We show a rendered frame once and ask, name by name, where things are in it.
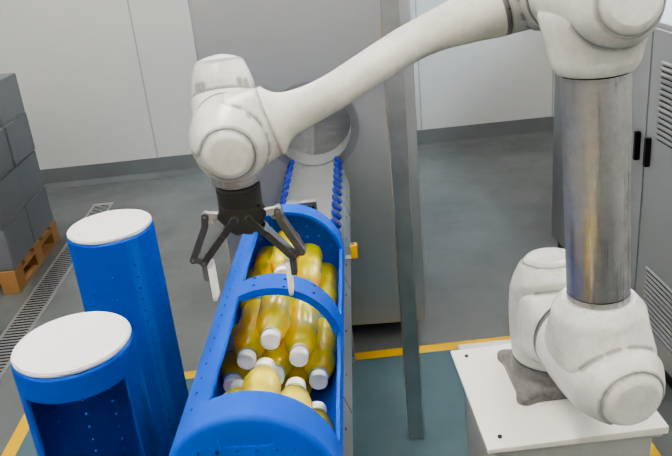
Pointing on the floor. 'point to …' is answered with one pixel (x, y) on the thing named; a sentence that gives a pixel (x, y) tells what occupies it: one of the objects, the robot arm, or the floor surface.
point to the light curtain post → (394, 89)
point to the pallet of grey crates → (21, 195)
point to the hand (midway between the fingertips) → (253, 288)
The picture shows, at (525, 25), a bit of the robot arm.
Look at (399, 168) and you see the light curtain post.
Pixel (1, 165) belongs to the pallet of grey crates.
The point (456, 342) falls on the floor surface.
